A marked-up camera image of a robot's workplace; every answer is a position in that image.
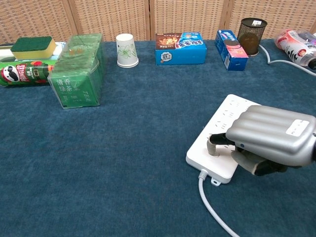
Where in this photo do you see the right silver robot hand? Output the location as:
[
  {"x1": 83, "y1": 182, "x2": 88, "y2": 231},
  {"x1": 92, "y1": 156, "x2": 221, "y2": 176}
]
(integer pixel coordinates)
[{"x1": 208, "y1": 105, "x2": 316, "y2": 177}]

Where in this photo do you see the white power strip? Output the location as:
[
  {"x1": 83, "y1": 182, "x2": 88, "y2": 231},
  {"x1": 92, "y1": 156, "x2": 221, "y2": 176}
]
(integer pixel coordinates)
[{"x1": 185, "y1": 93, "x2": 262, "y2": 185}]

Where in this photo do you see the clear plastic snack bag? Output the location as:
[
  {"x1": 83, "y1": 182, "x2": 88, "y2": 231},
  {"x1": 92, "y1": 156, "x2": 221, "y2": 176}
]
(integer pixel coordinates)
[{"x1": 274, "y1": 28, "x2": 316, "y2": 70}]

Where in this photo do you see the narrow blue Oreo box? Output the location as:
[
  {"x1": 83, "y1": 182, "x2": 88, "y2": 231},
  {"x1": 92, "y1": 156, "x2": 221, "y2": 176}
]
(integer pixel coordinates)
[{"x1": 214, "y1": 29, "x2": 249, "y2": 72}]

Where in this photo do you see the black mesh pen holder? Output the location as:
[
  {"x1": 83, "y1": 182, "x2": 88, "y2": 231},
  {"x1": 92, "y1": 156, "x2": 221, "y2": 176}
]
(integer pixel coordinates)
[{"x1": 237, "y1": 17, "x2": 268, "y2": 57}]

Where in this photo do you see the wide blue cookie box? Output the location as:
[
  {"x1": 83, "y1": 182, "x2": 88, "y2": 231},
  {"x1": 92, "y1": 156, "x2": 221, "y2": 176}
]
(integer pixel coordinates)
[{"x1": 155, "y1": 32, "x2": 207, "y2": 66}]

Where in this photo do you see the blue table cloth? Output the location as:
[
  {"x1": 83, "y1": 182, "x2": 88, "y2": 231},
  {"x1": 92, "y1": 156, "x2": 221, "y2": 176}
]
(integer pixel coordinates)
[{"x1": 0, "y1": 39, "x2": 316, "y2": 237}]

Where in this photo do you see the white floral paper cup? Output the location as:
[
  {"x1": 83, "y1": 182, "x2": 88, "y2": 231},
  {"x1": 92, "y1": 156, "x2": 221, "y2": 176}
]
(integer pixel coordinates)
[{"x1": 116, "y1": 33, "x2": 139, "y2": 69}]

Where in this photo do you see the woven folding screen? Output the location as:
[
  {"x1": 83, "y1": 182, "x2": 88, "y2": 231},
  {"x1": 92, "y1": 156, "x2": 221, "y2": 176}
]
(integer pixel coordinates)
[{"x1": 0, "y1": 0, "x2": 316, "y2": 44}]

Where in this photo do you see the green tea box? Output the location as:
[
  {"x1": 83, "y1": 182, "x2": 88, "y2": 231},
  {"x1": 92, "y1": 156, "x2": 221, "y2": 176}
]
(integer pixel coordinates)
[{"x1": 47, "y1": 33, "x2": 104, "y2": 110}]

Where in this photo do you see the green yellow sponge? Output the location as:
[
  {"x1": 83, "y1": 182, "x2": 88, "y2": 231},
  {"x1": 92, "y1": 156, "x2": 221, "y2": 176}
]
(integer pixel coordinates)
[{"x1": 10, "y1": 36, "x2": 57, "y2": 60}]

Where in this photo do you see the green Pringles can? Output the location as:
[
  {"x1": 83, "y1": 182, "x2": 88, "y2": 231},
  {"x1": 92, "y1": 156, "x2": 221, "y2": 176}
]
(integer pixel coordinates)
[{"x1": 0, "y1": 59, "x2": 58, "y2": 87}]

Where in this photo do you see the thin white cable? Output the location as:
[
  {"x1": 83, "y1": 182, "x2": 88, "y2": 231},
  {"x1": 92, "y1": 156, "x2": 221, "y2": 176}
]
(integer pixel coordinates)
[{"x1": 258, "y1": 44, "x2": 316, "y2": 76}]

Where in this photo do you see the white power cable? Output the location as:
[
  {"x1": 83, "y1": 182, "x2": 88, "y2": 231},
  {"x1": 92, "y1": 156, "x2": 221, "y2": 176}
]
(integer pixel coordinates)
[{"x1": 198, "y1": 168, "x2": 241, "y2": 237}]

